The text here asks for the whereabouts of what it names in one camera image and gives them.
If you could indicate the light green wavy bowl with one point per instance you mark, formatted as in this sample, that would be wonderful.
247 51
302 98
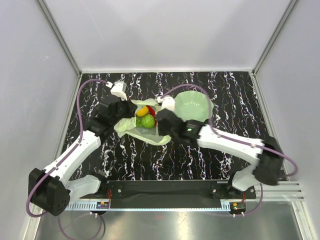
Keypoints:
193 105

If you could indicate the green fruit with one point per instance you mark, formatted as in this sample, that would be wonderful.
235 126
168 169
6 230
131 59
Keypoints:
138 121
148 121

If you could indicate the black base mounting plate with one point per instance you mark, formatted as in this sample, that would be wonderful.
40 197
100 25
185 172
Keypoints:
174 194

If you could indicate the aluminium frame rail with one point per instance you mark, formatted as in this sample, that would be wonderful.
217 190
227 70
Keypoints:
58 35

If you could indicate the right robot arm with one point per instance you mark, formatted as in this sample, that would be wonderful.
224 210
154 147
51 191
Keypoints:
264 156

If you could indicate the red fruit in bag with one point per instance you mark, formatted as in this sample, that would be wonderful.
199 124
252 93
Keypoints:
152 112

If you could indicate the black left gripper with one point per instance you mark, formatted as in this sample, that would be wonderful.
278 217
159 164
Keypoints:
131 107

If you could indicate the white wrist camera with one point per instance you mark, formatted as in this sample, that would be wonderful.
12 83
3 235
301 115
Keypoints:
118 89
166 102

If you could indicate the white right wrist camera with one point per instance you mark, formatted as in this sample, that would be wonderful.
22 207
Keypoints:
166 102

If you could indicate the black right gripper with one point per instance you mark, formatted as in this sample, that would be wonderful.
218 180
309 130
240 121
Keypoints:
161 132

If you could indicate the white slotted cable duct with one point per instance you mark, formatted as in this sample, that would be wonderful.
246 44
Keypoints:
88 205

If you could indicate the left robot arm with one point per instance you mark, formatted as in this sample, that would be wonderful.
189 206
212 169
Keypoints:
52 189

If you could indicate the orange fruit in bag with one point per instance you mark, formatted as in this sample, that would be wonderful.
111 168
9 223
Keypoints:
142 112

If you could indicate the black marble pattern mat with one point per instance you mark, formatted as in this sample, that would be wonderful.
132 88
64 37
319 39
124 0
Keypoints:
236 110

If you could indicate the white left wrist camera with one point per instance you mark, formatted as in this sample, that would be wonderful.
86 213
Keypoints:
118 89

